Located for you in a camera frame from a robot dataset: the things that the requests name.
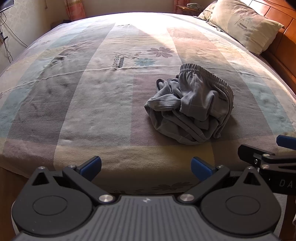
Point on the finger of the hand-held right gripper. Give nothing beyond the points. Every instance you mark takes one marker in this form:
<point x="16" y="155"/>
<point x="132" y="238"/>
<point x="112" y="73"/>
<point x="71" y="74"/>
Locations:
<point x="247" y="151"/>
<point x="286" y="141"/>

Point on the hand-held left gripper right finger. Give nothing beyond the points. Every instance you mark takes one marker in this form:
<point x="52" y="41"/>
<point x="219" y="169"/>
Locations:
<point x="201" y="168"/>

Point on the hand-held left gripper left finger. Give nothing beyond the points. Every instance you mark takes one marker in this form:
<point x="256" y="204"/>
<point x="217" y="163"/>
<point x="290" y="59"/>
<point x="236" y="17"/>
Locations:
<point x="91" y="166"/>

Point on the grey printed pants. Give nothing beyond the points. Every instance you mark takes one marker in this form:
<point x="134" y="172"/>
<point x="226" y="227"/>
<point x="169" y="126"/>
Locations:
<point x="192" y="104"/>

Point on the wooden headboard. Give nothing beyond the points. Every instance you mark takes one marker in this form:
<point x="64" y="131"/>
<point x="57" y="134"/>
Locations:
<point x="285" y="53"/>

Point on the beige printed pillow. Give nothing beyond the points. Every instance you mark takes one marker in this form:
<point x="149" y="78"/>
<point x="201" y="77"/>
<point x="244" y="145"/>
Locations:
<point x="245" y="23"/>

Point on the crumpled beige pillow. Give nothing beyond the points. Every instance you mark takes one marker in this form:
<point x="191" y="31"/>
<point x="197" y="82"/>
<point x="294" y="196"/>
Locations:
<point x="207" y="12"/>

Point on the grey bundled cloth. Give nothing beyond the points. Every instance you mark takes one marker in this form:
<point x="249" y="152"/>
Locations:
<point x="195" y="5"/>

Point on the wooden bedside shelf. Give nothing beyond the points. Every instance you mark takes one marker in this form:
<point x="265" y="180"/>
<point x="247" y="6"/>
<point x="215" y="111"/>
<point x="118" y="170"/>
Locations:
<point x="185" y="8"/>

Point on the wall-mounted television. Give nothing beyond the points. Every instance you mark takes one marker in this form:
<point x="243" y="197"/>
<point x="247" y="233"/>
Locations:
<point x="5" y="4"/>

